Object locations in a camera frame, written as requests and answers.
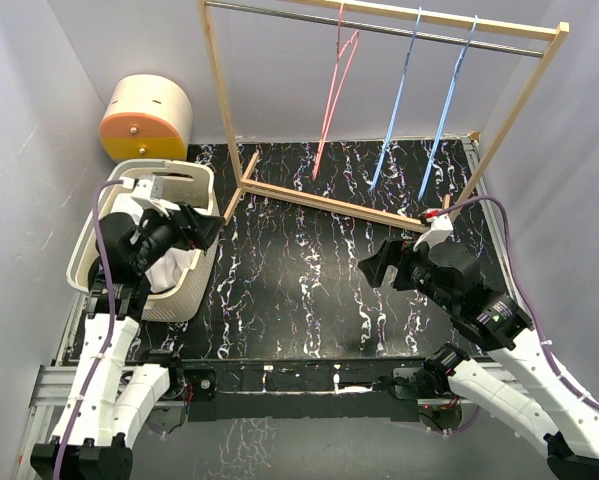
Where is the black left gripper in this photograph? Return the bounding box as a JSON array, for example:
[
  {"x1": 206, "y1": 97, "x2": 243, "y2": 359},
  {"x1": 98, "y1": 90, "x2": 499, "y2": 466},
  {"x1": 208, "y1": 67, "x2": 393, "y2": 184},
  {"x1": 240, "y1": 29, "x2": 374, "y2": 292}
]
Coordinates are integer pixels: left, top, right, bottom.
[{"x1": 131, "y1": 200, "x2": 224, "y2": 273}]

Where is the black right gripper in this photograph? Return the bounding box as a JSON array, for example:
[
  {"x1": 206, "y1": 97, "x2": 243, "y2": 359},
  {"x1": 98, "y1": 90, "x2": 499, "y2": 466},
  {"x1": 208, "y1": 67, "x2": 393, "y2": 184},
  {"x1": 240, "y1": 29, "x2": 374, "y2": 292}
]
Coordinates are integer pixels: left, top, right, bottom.
[{"x1": 359, "y1": 236, "x2": 458, "y2": 314}]

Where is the white t shirt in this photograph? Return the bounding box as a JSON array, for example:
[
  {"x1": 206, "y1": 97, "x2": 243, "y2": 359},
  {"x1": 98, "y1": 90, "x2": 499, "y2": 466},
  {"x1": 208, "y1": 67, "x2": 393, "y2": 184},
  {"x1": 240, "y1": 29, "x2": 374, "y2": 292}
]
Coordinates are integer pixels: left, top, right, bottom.
[{"x1": 110, "y1": 193, "x2": 194, "y2": 294}]

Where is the light blue wire hanger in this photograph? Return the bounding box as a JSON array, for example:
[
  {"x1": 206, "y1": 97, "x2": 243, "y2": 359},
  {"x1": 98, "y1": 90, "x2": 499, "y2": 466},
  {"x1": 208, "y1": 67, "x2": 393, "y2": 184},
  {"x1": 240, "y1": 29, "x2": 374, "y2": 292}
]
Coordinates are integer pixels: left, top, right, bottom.
[{"x1": 417, "y1": 13, "x2": 480, "y2": 201}]

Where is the pink wire hanger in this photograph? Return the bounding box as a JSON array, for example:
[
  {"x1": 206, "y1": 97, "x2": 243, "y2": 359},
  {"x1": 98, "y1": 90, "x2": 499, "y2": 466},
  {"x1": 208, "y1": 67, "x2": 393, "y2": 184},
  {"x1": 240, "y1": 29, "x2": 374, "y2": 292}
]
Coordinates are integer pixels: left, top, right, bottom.
[{"x1": 312, "y1": 2, "x2": 360, "y2": 180}]

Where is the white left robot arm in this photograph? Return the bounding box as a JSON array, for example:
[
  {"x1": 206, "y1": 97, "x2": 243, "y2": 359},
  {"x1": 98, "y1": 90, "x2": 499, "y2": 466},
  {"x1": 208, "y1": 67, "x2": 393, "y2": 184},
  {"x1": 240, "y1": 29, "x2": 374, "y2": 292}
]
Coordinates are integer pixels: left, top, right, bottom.
[{"x1": 30, "y1": 202, "x2": 224, "y2": 479}]

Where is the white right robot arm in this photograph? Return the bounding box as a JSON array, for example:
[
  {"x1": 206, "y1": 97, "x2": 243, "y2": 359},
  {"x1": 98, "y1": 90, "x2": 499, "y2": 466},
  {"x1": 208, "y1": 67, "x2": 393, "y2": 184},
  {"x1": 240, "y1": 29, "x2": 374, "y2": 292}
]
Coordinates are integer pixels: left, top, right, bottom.
[{"x1": 358, "y1": 240, "x2": 599, "y2": 479}]

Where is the cream laundry basket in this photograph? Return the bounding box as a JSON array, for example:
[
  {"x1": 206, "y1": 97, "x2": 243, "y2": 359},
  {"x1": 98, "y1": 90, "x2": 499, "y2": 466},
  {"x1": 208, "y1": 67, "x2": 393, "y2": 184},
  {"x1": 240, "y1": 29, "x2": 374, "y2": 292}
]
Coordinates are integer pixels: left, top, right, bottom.
[{"x1": 66, "y1": 159, "x2": 220, "y2": 323}]

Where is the cream orange drawer cabinet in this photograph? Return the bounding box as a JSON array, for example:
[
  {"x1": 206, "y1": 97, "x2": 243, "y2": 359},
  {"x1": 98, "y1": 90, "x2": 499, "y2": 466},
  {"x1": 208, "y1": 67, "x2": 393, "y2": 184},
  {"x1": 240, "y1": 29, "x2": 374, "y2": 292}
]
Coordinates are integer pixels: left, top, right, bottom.
[{"x1": 99, "y1": 74, "x2": 193, "y2": 163}]

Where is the wooden clothes rack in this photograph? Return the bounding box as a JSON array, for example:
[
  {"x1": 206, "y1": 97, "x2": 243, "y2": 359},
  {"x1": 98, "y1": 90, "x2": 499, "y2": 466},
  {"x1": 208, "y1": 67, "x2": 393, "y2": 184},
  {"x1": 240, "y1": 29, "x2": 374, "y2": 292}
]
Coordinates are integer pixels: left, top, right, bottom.
[{"x1": 195, "y1": 0, "x2": 570, "y2": 234}]

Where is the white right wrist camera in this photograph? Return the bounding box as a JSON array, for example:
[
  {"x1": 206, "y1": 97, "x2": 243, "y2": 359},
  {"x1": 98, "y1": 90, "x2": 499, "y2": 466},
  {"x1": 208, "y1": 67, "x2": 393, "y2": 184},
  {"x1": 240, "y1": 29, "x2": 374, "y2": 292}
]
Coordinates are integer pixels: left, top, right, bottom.
[{"x1": 413, "y1": 208, "x2": 453, "y2": 251}]

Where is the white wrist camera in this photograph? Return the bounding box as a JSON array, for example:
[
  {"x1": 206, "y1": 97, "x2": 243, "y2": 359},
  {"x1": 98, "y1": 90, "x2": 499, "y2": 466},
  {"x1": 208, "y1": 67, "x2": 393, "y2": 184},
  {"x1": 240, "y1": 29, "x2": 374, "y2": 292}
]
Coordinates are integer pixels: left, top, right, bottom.
[
  {"x1": 413, "y1": 208, "x2": 453, "y2": 251},
  {"x1": 122, "y1": 175, "x2": 170, "y2": 218}
]

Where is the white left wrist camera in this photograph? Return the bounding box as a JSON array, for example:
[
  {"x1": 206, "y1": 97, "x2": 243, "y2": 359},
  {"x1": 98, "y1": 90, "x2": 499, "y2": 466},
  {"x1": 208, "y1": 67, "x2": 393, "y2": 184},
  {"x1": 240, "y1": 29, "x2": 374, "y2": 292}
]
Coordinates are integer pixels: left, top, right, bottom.
[{"x1": 122, "y1": 175, "x2": 170, "y2": 218}]

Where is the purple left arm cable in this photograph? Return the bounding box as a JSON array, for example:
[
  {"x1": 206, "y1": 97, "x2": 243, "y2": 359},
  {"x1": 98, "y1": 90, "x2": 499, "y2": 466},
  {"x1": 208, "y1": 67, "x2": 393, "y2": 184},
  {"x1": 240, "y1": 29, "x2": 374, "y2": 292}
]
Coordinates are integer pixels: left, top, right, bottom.
[{"x1": 51, "y1": 178, "x2": 168, "y2": 480}]

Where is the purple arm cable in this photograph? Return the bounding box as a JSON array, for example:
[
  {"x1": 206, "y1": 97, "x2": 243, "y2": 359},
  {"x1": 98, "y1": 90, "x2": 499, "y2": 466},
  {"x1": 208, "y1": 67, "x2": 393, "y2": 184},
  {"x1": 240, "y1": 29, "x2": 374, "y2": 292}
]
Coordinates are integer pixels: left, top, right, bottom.
[
  {"x1": 436, "y1": 194, "x2": 599, "y2": 434},
  {"x1": 51, "y1": 178, "x2": 168, "y2": 480}
]

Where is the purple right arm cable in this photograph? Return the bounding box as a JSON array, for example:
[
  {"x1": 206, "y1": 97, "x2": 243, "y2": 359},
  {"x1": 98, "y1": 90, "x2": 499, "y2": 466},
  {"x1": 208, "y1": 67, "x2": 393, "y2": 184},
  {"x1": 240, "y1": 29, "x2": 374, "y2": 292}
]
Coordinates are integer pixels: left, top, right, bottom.
[{"x1": 436, "y1": 194, "x2": 599, "y2": 434}]

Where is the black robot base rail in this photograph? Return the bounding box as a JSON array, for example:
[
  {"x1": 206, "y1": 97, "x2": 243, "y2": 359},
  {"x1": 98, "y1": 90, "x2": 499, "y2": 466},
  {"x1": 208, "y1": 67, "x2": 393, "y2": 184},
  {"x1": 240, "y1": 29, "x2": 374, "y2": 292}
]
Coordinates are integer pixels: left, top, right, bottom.
[{"x1": 128, "y1": 357, "x2": 480, "y2": 424}]

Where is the aluminium frame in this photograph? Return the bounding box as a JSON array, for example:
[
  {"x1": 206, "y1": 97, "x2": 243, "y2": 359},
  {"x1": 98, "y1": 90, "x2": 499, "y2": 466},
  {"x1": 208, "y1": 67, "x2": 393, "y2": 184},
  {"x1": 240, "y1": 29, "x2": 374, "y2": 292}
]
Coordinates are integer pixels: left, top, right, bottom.
[{"x1": 13, "y1": 134, "x2": 599, "y2": 480}]

